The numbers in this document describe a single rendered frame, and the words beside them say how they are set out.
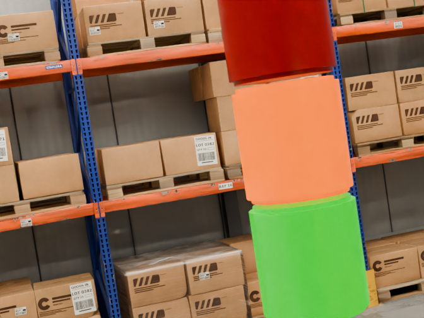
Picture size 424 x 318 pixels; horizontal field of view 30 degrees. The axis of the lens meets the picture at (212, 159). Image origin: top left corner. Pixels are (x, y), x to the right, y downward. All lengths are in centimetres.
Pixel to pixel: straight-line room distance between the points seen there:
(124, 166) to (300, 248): 755
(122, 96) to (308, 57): 888
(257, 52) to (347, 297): 11
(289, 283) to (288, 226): 3
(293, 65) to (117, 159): 754
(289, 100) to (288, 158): 2
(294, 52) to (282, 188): 6
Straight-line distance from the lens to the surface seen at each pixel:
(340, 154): 36
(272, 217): 35
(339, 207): 35
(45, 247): 916
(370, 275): 868
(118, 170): 788
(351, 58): 1014
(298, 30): 35
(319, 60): 35
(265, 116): 35
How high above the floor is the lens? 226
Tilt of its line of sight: 3 degrees down
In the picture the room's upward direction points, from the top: 9 degrees counter-clockwise
